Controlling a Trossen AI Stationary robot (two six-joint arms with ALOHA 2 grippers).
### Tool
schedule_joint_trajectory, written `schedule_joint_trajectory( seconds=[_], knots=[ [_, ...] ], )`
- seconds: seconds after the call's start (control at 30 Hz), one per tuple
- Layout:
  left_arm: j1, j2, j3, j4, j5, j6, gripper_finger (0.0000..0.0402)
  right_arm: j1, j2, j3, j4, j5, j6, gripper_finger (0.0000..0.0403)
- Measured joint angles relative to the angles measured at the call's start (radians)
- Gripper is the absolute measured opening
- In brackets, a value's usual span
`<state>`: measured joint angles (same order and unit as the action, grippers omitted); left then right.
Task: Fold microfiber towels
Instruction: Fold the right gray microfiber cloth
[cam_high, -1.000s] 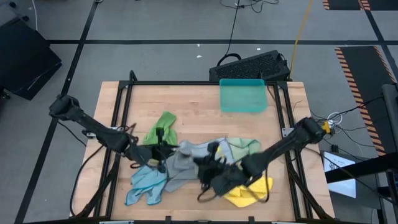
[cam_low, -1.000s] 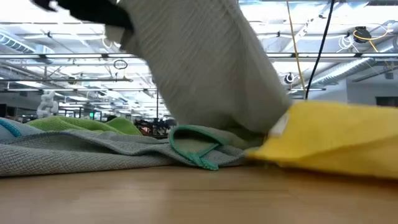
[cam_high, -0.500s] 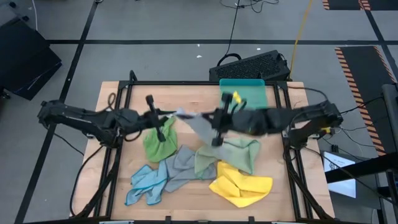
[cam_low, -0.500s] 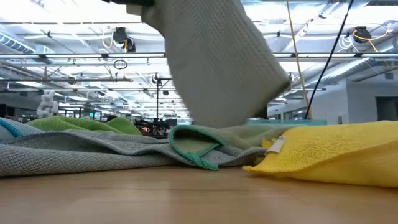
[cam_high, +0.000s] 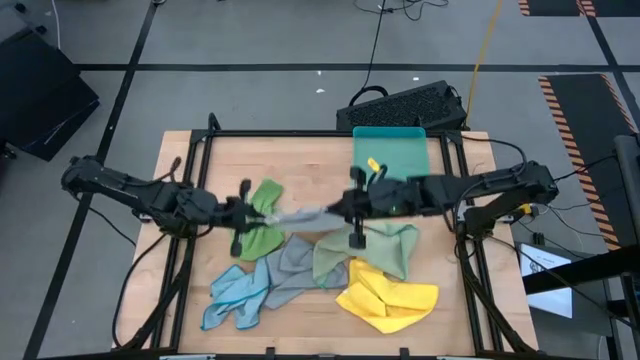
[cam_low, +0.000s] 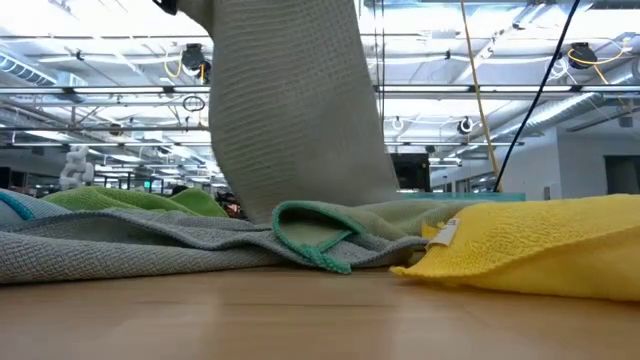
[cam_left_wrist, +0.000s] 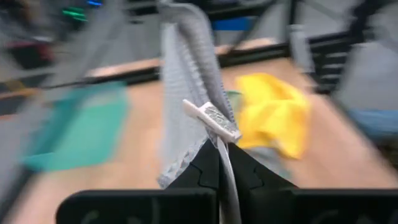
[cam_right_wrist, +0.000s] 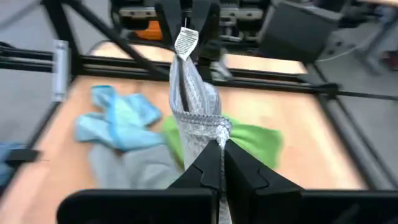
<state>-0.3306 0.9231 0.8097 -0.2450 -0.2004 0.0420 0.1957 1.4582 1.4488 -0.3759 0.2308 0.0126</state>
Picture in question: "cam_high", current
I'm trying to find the teal plastic bin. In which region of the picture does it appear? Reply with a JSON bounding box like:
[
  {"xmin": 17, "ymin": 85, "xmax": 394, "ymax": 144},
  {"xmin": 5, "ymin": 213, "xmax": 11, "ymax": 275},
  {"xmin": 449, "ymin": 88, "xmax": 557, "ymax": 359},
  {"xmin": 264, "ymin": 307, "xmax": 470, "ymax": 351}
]
[{"xmin": 352, "ymin": 126, "xmax": 432, "ymax": 184}]

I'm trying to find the black left arm base cable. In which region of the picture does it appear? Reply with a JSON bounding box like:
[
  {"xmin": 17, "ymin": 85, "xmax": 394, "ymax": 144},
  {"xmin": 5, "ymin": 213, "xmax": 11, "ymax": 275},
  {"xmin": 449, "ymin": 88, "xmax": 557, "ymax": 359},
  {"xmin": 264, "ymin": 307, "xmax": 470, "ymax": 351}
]
[{"xmin": 111, "ymin": 232, "xmax": 170, "ymax": 349}]

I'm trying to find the black floor cable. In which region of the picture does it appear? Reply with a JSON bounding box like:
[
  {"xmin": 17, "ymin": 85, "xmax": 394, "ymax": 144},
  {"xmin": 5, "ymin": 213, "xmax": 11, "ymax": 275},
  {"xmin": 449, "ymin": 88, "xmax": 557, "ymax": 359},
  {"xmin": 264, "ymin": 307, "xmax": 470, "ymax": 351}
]
[{"xmin": 348, "ymin": 0, "xmax": 391, "ymax": 107}]

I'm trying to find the white printed sign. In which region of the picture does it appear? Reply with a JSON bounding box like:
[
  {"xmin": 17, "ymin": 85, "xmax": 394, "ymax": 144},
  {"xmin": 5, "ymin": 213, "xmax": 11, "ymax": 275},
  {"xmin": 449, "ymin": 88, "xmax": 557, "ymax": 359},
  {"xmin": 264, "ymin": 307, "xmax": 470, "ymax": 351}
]
[{"xmin": 519, "ymin": 242, "xmax": 575, "ymax": 320}]

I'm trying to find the pale green teal-edged towel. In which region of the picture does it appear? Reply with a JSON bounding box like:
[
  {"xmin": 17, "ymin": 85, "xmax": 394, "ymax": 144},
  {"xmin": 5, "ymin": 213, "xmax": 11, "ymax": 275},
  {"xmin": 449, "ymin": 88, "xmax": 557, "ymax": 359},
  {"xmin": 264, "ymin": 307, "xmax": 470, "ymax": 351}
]
[{"xmin": 312, "ymin": 222, "xmax": 420, "ymax": 290}]

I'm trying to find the black perforated computer case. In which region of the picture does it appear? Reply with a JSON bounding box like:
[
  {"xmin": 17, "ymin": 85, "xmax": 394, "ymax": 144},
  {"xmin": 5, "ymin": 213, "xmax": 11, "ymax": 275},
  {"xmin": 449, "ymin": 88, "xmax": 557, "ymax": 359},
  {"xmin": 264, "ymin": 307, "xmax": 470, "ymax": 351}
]
[{"xmin": 335, "ymin": 79, "xmax": 469, "ymax": 132}]

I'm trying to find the white floor cable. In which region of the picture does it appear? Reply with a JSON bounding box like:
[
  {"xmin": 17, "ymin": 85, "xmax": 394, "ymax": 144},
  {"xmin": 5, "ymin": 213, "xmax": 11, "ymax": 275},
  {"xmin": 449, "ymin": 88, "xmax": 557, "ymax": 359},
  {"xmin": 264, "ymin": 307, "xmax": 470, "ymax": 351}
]
[{"xmin": 49, "ymin": 0, "xmax": 62, "ymax": 51}]

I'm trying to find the large black case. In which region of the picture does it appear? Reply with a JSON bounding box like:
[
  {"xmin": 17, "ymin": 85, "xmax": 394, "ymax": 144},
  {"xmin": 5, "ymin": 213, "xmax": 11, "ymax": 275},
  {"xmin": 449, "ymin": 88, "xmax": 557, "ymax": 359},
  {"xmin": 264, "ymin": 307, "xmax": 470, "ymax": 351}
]
[{"xmin": 0, "ymin": 27, "xmax": 101, "ymax": 163}]

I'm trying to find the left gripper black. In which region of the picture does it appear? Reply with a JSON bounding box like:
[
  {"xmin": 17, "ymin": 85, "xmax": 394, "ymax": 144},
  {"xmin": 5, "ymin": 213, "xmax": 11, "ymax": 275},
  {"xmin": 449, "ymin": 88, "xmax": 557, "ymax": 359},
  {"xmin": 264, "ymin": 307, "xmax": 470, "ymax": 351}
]
[{"xmin": 199, "ymin": 178, "xmax": 269, "ymax": 258}]

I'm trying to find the yellow microfiber towel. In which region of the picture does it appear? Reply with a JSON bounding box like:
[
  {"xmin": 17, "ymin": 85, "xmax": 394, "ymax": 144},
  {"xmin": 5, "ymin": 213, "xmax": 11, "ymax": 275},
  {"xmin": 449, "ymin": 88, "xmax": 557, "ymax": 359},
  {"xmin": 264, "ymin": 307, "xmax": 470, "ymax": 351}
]
[{"xmin": 334, "ymin": 258, "xmax": 440, "ymax": 335}]

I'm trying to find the black stand beam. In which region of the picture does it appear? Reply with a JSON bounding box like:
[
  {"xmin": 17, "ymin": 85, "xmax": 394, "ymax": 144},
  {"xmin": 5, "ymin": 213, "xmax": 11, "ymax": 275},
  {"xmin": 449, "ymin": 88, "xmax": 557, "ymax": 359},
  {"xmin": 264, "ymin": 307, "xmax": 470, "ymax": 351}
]
[{"xmin": 522, "ymin": 244, "xmax": 640, "ymax": 297}]

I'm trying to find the yellow cable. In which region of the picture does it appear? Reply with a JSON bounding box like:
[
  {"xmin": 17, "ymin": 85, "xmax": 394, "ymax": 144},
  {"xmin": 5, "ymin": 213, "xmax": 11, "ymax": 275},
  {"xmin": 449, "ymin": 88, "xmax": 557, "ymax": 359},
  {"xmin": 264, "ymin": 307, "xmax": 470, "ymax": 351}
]
[{"xmin": 463, "ymin": 0, "xmax": 505, "ymax": 129}]

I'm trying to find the large black hazard-striped mat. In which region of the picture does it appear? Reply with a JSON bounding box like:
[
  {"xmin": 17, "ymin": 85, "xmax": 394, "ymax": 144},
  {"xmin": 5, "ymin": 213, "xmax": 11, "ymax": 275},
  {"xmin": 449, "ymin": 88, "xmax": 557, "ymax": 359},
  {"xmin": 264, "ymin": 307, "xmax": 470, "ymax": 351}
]
[{"xmin": 537, "ymin": 73, "xmax": 640, "ymax": 252}]

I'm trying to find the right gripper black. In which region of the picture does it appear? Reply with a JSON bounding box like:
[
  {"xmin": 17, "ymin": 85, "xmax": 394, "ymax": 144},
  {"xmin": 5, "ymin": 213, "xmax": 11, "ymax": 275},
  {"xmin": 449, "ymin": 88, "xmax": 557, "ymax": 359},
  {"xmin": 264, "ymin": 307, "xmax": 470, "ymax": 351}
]
[{"xmin": 327, "ymin": 167, "xmax": 419, "ymax": 250}]

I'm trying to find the light blue microfiber towel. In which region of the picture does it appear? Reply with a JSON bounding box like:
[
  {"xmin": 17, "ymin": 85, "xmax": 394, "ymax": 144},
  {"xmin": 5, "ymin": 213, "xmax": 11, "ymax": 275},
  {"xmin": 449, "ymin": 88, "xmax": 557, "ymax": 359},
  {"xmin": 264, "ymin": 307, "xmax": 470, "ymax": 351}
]
[{"xmin": 201, "ymin": 257, "xmax": 272, "ymax": 332}]

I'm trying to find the narrow black hazard-striped mat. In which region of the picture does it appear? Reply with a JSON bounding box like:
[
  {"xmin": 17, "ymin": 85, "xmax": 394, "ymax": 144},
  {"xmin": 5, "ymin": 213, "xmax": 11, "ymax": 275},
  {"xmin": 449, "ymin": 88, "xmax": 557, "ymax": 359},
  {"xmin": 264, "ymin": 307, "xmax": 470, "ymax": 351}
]
[{"xmin": 517, "ymin": 0, "xmax": 640, "ymax": 18}]

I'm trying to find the grey microfiber towel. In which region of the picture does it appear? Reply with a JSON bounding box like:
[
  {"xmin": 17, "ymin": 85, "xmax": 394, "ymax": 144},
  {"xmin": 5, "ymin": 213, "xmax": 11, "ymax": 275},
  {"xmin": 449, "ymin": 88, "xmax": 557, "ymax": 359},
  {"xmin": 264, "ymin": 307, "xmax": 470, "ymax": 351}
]
[{"xmin": 262, "ymin": 233, "xmax": 350, "ymax": 311}]

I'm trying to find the bright green microfiber towel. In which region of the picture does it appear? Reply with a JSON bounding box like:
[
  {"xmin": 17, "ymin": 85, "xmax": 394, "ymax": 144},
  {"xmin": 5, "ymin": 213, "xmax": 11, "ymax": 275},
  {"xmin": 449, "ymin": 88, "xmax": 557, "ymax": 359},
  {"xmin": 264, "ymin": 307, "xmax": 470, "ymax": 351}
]
[{"xmin": 229, "ymin": 178, "xmax": 287, "ymax": 263}]

